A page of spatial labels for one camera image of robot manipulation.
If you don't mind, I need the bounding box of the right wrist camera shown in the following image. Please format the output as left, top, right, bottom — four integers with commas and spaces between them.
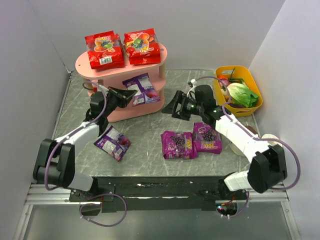
188, 79, 197, 91

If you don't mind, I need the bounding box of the brown round object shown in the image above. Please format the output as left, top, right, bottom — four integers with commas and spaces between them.
245, 125, 258, 135

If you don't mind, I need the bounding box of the green toy cabbage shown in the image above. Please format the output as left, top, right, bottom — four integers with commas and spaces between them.
227, 83, 259, 108

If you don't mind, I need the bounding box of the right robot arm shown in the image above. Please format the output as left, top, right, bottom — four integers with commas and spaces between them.
162, 85, 288, 194

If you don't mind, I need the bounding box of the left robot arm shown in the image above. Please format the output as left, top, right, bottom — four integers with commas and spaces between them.
32, 87, 137, 195

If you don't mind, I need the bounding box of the purple Fox's berries bag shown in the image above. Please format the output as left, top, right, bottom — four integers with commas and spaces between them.
122, 73, 160, 107
93, 125, 131, 162

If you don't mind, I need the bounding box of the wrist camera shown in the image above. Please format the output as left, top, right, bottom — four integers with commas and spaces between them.
92, 79, 104, 92
188, 79, 197, 91

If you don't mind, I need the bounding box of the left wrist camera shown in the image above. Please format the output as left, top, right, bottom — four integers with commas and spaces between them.
92, 79, 104, 92

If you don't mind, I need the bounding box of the pink three-tier shelf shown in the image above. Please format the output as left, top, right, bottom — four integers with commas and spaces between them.
75, 43, 168, 123

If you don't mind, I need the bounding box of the white tape roll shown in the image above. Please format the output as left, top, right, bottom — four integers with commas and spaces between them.
229, 133, 282, 157

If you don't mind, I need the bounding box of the red fruit candy bag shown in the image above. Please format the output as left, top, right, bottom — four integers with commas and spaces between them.
84, 30, 125, 70
123, 28, 161, 65

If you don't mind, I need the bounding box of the black base frame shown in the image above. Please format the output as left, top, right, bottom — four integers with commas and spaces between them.
69, 176, 247, 213

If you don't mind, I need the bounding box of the red toy vegetable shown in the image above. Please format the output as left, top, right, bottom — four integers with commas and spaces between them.
218, 75, 230, 89

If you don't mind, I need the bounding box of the purple grape candy bag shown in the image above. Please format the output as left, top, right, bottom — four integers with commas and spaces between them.
160, 130, 198, 160
192, 122, 223, 155

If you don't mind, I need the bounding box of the yellow plastic basket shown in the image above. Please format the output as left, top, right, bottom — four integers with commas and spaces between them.
213, 65, 263, 117

